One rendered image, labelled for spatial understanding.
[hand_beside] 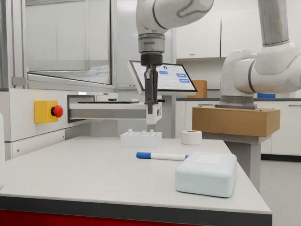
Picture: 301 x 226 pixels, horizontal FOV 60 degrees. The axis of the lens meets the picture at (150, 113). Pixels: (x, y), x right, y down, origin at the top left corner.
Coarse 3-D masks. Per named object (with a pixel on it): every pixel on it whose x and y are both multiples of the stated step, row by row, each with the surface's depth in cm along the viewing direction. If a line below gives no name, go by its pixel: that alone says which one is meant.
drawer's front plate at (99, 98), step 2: (98, 96) 133; (100, 96) 134; (102, 96) 137; (104, 96) 140; (106, 96) 143; (108, 96) 147; (110, 96) 150; (112, 96) 154; (114, 96) 158; (98, 98) 133; (100, 98) 134; (102, 98) 137; (104, 98) 140; (106, 98) 143; (108, 98) 147; (110, 98) 150; (112, 98) 154; (114, 98) 158; (98, 100) 133; (100, 100) 134; (102, 100) 137; (104, 100) 140; (106, 100) 143; (108, 100) 147
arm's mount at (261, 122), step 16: (192, 112) 122; (208, 112) 118; (224, 112) 113; (240, 112) 110; (256, 112) 106; (272, 112) 114; (192, 128) 123; (208, 128) 118; (224, 128) 114; (240, 128) 110; (256, 128) 106; (272, 128) 115
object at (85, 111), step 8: (72, 104) 104; (80, 104) 104; (88, 104) 103; (96, 104) 103; (104, 104) 102; (112, 104) 101; (120, 104) 101; (128, 104) 100; (136, 104) 100; (144, 104) 99; (72, 112) 104; (80, 112) 104; (88, 112) 103; (96, 112) 102; (104, 112) 102; (112, 112) 101; (120, 112) 101; (128, 112) 100; (136, 112) 100; (144, 112) 99
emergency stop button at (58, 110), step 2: (56, 106) 82; (58, 106) 82; (60, 106) 83; (56, 108) 82; (58, 108) 82; (60, 108) 83; (62, 108) 84; (54, 110) 82; (56, 110) 81; (58, 110) 82; (60, 110) 83; (62, 110) 84; (54, 112) 82; (56, 112) 81; (58, 112) 82; (60, 112) 83; (62, 112) 84; (56, 114) 82; (58, 114) 82; (60, 114) 83; (62, 114) 84; (56, 116) 82; (58, 116) 82; (60, 116) 83
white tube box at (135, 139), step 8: (120, 136) 85; (128, 136) 84; (136, 136) 84; (144, 136) 83; (152, 136) 83; (160, 136) 88; (120, 144) 85; (128, 144) 84; (136, 144) 84; (144, 144) 83; (152, 144) 83; (160, 144) 88
